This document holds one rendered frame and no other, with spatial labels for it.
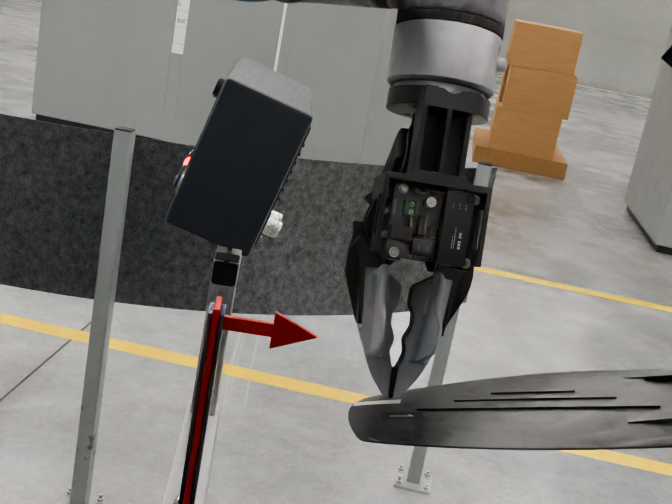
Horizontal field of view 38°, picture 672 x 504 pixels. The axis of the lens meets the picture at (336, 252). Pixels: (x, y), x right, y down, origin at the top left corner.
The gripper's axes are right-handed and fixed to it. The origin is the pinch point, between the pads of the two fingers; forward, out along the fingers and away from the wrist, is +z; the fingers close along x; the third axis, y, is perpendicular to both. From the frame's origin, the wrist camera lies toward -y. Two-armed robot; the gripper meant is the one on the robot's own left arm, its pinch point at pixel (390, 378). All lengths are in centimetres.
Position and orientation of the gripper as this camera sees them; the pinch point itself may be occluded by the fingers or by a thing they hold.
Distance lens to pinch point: 70.7
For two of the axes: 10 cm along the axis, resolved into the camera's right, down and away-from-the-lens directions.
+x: 9.8, 1.6, 0.9
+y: 0.9, -0.1, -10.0
